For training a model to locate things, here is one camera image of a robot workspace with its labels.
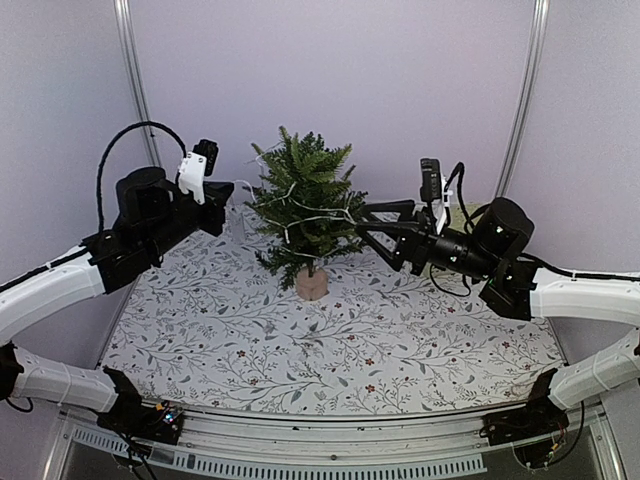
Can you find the aluminium front rail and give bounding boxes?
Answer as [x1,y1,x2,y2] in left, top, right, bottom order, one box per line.
[43,400,629,479]

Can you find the aluminium frame post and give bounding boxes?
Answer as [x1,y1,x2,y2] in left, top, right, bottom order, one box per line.
[494,0,551,197]
[113,0,169,171]

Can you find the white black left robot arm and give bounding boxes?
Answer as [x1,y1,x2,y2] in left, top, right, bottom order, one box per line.
[1,167,234,434]

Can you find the floral white table mat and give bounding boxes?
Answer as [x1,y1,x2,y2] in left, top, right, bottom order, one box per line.
[102,209,564,416]

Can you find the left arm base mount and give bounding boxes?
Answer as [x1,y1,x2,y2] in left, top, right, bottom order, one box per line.
[97,398,184,445]

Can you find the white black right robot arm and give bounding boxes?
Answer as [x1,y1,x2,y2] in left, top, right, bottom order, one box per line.
[356,197,639,436]

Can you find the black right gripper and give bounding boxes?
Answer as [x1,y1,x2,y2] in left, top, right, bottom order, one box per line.
[356,199,498,281]

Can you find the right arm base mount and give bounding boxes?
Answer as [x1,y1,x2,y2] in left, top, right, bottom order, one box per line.
[478,401,586,471]

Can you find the left aluminium frame post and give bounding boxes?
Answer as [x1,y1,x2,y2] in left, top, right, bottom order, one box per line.
[113,0,169,171]

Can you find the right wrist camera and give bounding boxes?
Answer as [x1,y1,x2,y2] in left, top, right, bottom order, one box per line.
[420,158,451,234]

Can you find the small green christmas tree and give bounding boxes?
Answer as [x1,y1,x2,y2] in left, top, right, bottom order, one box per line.
[247,126,367,301]

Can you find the right aluminium frame post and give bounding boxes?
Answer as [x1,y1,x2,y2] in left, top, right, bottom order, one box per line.
[494,0,551,197]

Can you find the clear wire fairy lights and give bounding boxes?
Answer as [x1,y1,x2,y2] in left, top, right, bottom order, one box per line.
[240,138,367,260]

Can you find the pale green perforated basket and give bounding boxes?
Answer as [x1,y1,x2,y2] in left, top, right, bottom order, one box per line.
[422,202,494,281]

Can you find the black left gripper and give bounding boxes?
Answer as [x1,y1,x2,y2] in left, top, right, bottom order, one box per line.
[144,182,232,259]

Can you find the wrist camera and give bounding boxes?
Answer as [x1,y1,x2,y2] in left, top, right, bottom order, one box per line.
[176,139,219,205]
[420,158,451,234]

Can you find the clear battery box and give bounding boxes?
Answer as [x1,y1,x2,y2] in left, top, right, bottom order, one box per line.
[227,202,246,244]

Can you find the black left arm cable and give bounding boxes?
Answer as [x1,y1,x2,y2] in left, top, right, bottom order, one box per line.
[94,120,189,236]

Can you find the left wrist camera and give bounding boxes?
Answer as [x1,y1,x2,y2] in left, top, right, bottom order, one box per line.
[176,139,219,205]

